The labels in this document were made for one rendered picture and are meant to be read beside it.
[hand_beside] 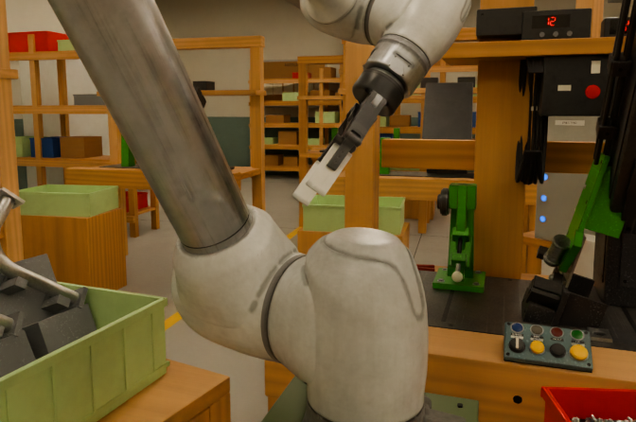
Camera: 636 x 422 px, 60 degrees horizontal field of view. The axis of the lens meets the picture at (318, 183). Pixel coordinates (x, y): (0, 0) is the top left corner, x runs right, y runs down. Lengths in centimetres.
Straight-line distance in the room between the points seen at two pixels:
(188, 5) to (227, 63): 155
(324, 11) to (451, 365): 69
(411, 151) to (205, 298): 111
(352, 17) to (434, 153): 88
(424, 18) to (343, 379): 52
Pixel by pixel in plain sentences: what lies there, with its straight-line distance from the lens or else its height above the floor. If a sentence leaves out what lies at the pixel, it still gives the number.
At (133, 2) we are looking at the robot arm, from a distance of 62.
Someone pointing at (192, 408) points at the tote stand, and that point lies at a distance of 121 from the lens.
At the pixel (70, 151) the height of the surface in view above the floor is 92.
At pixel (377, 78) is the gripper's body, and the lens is 83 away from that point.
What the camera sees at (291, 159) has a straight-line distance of 1120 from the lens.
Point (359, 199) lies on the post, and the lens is 170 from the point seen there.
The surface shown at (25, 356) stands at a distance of 127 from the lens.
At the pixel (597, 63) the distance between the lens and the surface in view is 154.
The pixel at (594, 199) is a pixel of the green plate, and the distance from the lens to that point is 128.
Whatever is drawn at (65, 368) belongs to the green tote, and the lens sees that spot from 109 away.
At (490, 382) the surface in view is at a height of 86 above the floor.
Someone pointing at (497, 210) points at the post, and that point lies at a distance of 165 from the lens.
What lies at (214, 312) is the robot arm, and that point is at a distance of 77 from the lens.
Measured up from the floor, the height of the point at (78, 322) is 90.
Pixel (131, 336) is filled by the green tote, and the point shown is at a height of 92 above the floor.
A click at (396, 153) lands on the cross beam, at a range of 175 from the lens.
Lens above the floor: 136
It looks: 7 degrees down
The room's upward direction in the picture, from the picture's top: straight up
